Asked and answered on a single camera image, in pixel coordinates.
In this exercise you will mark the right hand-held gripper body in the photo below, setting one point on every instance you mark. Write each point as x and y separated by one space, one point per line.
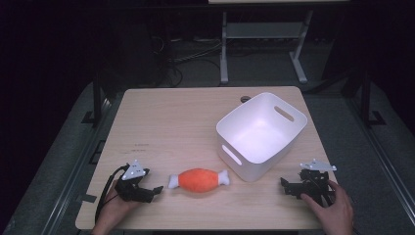
314 182

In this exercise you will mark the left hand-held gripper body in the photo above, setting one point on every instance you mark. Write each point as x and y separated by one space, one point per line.
130 182

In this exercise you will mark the orange plush meat bone toy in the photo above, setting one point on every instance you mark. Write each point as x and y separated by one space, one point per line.
198 179

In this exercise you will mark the white plastic storage bin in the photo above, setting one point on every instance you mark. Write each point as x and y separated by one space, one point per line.
261 135

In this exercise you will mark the person's right hand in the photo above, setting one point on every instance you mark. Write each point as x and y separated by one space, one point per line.
331 210

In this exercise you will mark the person's left hand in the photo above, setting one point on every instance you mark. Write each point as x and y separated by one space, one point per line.
112 212

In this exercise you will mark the grey table grommet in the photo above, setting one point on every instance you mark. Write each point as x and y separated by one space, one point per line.
245 98

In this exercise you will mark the black metal post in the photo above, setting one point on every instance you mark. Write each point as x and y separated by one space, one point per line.
367 98
97 98

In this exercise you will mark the grey metal stand frame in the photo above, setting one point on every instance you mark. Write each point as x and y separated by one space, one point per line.
262 42

